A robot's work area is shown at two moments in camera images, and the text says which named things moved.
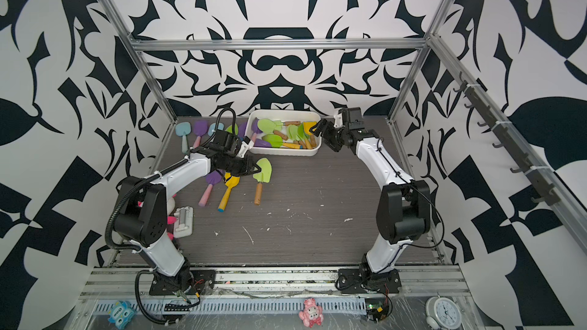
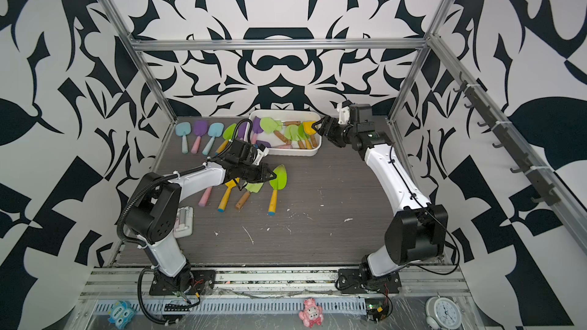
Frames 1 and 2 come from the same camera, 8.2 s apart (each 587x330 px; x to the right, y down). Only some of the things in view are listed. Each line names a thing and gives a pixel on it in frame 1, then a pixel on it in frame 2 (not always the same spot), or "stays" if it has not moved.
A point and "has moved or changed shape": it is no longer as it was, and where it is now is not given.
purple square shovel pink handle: x=200 y=129 stays
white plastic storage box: x=280 y=133 stays
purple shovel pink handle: x=241 y=129 stays
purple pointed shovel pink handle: x=212 y=179 stays
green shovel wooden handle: x=265 y=176 has moved or changed shape
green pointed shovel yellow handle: x=276 y=141 to x=277 y=183
